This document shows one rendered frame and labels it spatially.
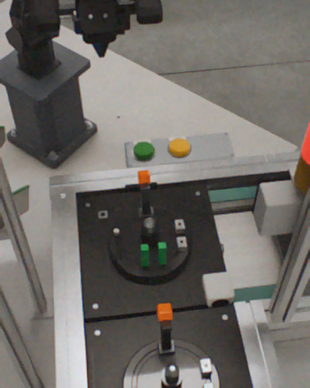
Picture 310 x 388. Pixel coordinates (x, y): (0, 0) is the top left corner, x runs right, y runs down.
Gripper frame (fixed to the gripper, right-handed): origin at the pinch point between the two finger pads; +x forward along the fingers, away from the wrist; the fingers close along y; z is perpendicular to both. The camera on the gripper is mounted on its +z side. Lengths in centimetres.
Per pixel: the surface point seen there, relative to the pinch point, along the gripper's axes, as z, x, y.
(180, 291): 29.4, 28.3, 8.8
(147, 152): -0.6, 28.2, 7.0
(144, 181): 13.5, 19.0, 4.9
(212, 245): 21.4, 28.4, 15.6
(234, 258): 21.3, 33.8, 20.0
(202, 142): -2.8, 29.4, 18.2
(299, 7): -172, 126, 105
